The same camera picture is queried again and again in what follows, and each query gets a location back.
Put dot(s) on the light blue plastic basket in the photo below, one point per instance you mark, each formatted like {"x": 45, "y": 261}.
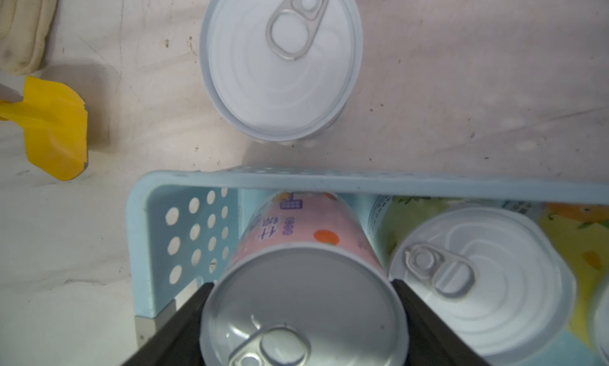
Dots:
{"x": 184, "y": 227}

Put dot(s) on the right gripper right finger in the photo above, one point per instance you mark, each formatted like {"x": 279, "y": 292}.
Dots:
{"x": 432, "y": 342}

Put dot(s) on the yellow plastic scoop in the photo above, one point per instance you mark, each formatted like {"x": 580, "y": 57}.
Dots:
{"x": 54, "y": 119}

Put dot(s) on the yellow label can front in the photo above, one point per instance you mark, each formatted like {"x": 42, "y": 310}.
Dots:
{"x": 580, "y": 235}

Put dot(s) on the green label can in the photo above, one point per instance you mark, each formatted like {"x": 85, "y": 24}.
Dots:
{"x": 485, "y": 267}

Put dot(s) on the pink label can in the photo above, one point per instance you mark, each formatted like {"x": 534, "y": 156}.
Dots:
{"x": 281, "y": 70}
{"x": 304, "y": 287}

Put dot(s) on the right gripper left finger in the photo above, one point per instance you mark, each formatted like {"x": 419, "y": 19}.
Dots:
{"x": 177, "y": 342}

